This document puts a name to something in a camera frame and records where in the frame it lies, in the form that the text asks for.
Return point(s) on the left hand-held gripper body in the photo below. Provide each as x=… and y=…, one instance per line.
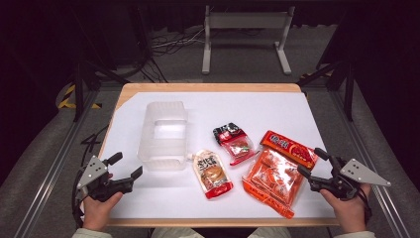
x=99, y=185

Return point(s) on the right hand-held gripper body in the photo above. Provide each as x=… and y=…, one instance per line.
x=343, y=183

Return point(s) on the large orange snack packet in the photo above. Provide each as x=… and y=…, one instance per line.
x=275, y=175

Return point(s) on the clear plastic storage box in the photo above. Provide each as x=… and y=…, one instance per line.
x=163, y=135

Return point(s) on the black and red snack packet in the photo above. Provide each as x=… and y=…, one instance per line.
x=236, y=142

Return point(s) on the person's left hand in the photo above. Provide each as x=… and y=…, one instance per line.
x=99, y=213

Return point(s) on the person's right hand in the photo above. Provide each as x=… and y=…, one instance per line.
x=350, y=211

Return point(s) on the black tripod stand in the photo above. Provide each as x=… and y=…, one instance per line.
x=348, y=89
x=78, y=89

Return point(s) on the person's light trousers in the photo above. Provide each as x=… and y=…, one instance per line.
x=175, y=233

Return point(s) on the yellow and black hazard tape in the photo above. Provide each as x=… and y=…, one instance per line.
x=67, y=99

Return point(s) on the red and cream spout pouch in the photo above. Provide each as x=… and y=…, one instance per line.
x=213, y=175

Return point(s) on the white table sheet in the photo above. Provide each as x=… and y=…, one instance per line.
x=204, y=109

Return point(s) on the grey metal stand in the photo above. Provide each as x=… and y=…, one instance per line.
x=247, y=20

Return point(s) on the aluminium floor rail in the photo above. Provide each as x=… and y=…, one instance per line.
x=52, y=175
x=369, y=158

